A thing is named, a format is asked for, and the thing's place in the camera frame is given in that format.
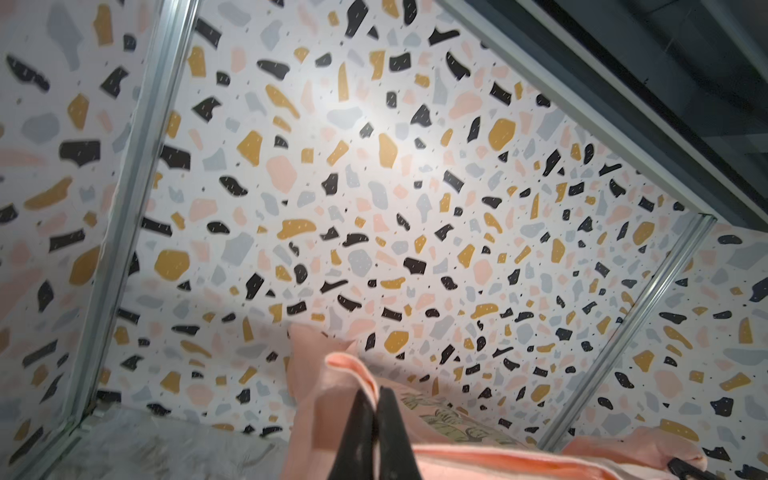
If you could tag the aluminium corner post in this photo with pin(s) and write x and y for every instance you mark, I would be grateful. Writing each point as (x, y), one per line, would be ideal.
(679, 256)
(86, 88)

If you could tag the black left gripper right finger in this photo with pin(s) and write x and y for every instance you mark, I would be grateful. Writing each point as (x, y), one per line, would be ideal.
(396, 457)

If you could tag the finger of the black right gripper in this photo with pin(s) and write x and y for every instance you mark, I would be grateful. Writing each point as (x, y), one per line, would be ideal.
(685, 471)

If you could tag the left aluminium corner post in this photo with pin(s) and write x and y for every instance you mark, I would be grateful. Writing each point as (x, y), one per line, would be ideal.
(86, 88)

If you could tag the right aluminium corner post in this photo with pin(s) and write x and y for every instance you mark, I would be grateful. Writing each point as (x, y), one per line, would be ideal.
(679, 256)

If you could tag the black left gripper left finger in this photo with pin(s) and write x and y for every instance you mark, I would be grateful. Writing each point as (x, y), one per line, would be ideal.
(354, 458)

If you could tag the peach graphic t-shirt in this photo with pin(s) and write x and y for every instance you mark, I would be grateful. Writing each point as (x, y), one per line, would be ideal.
(324, 375)

